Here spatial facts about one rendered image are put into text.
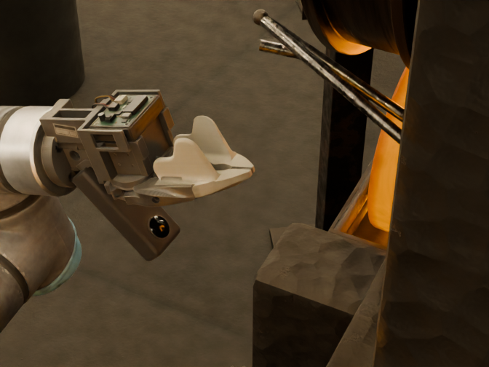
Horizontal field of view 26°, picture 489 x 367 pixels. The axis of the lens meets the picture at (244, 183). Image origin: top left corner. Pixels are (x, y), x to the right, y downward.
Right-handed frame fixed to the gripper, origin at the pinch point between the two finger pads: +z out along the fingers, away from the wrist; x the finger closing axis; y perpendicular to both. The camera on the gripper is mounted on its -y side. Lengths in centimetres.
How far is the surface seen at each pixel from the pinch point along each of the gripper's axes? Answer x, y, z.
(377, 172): 3.4, -1.4, 11.7
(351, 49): -0.4, 13.2, 14.3
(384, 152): 4.1, 0.3, 12.5
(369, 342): -22.8, 5.1, 22.8
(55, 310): 31, -56, -72
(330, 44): -4.7, 16.3, 15.2
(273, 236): 64, -63, -47
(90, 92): 87, -47, -100
